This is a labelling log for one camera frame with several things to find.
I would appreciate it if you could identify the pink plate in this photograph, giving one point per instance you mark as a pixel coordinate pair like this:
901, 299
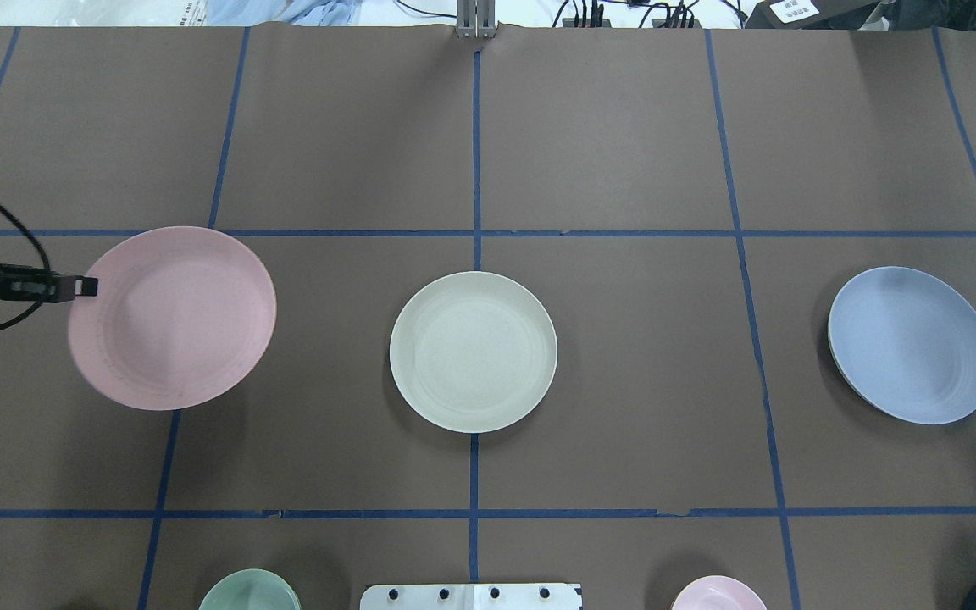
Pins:
181, 315

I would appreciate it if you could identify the blue plate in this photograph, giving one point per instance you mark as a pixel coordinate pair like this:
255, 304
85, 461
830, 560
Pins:
905, 342

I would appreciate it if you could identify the light blue cloth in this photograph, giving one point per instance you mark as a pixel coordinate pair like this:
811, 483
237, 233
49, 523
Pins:
304, 13

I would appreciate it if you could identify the green cup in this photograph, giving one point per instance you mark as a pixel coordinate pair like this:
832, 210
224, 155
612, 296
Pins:
251, 589

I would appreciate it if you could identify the cream plate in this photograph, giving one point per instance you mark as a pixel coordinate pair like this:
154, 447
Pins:
473, 352

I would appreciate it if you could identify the pink bowl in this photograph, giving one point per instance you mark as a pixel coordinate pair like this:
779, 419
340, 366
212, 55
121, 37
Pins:
717, 592

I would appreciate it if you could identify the aluminium frame post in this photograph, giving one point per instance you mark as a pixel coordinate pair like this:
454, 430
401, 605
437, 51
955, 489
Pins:
476, 19

